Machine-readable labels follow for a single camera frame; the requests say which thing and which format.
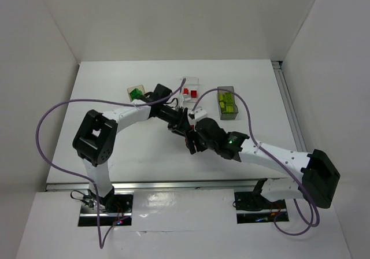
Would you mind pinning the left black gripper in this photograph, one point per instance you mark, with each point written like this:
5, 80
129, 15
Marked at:
178, 123

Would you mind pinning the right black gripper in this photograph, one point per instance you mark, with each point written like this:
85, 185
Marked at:
195, 143

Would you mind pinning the small red square lego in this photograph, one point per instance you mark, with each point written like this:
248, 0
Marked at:
193, 93

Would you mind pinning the green lego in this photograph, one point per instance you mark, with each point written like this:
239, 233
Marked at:
135, 94

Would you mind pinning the lime stepped lego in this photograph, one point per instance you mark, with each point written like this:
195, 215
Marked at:
226, 103

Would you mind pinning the red flower lego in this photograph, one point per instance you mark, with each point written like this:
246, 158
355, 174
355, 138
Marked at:
199, 147

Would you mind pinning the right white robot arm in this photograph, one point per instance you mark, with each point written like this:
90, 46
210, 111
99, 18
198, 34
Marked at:
311, 176

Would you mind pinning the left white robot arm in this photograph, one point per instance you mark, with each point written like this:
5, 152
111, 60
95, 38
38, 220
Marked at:
96, 136

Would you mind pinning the clear plastic container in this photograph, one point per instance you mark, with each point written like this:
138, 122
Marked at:
190, 92

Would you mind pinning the grey translucent container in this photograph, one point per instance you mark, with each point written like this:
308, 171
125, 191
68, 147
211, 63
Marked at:
230, 116

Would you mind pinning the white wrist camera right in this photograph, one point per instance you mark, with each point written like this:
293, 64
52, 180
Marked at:
197, 115

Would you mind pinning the aluminium rail front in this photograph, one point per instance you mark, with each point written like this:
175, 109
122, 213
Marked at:
131, 186

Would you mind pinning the aluminium rail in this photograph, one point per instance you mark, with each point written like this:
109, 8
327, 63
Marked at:
289, 107
131, 186

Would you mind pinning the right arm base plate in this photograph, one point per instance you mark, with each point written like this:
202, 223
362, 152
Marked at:
251, 208

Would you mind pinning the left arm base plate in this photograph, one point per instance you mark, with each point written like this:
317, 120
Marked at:
120, 211

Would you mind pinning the aluminium rail right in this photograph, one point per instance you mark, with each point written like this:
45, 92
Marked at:
289, 107

